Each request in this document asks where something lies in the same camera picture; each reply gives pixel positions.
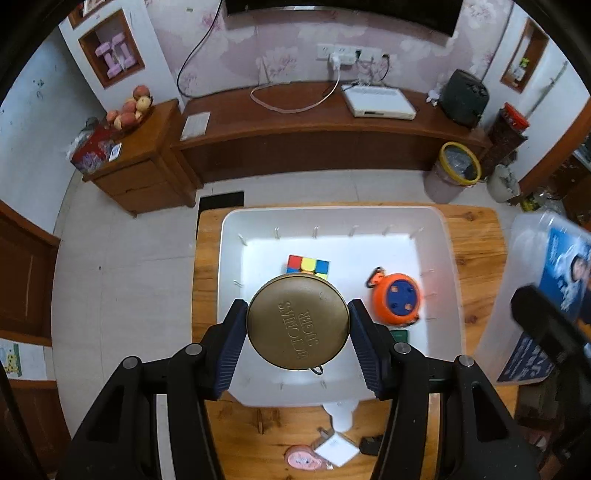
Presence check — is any small grey mat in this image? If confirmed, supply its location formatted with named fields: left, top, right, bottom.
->
left=180, top=113, right=211, bottom=141

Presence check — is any round gold tin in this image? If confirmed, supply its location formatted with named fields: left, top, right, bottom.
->
left=246, top=273, right=350, bottom=371

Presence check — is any black air fryer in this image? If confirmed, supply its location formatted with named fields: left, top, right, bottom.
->
left=438, top=69, right=490, bottom=129

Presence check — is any bowl of peaches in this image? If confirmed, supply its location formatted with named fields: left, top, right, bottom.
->
left=106, top=85, right=153, bottom=130

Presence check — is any pink dumbbell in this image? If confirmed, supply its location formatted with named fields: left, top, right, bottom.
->
left=95, top=41, right=120, bottom=78
left=111, top=32, right=132, bottom=70

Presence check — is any white bottle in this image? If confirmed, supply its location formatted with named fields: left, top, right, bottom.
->
left=323, top=401, right=358, bottom=432

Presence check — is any wooden side cabinet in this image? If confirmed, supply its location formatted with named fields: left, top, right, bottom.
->
left=83, top=99, right=197, bottom=217

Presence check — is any white plastic tray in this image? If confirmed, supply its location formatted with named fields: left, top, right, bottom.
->
left=217, top=206, right=465, bottom=408

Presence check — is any white bucket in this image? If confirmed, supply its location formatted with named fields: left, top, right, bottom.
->
left=488, top=165, right=520, bottom=202

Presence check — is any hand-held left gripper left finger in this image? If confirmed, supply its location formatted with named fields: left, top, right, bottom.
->
left=69, top=299, right=250, bottom=480

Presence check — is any white wall socket strip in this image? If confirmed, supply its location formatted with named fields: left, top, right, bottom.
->
left=316, top=44, right=372, bottom=62

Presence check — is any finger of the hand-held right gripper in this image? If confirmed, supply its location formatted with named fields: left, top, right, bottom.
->
left=510, top=285, right=591, bottom=365

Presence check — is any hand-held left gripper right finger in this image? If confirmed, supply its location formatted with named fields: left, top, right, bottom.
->
left=347, top=299, right=541, bottom=480

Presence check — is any yellow-rimmed trash bin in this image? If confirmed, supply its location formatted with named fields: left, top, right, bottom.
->
left=424, top=141, right=482, bottom=204

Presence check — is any long sheathed sword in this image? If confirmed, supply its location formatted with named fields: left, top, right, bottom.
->
left=526, top=60, right=568, bottom=116

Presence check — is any tall dark vase red lid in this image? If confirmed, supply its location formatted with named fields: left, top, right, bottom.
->
left=489, top=102, right=528, bottom=167

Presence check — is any red tissue box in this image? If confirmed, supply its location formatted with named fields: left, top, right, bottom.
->
left=70, top=127, right=123, bottom=174

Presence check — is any long wooden television stand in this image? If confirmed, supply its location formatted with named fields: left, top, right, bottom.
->
left=171, top=83, right=492, bottom=185

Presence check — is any black cable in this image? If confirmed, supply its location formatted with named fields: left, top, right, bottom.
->
left=178, top=0, right=227, bottom=97

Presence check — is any white cable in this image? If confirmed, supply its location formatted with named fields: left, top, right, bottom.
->
left=250, top=68, right=340, bottom=113

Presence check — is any clear plastic box blue label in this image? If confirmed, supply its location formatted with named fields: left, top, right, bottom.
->
left=475, top=210, right=591, bottom=384

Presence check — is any white set-top box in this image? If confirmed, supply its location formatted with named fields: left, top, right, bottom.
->
left=342, top=84, right=417, bottom=121

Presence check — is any black television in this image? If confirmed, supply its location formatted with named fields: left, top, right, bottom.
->
left=225, top=0, right=462, bottom=35

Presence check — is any white paper card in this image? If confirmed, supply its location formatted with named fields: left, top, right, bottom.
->
left=314, top=427, right=360, bottom=467

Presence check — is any colourful puzzle cube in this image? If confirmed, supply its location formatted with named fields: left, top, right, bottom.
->
left=286, top=255, right=331, bottom=280

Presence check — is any orange round reel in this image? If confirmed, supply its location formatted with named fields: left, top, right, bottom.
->
left=367, top=267, right=424, bottom=328

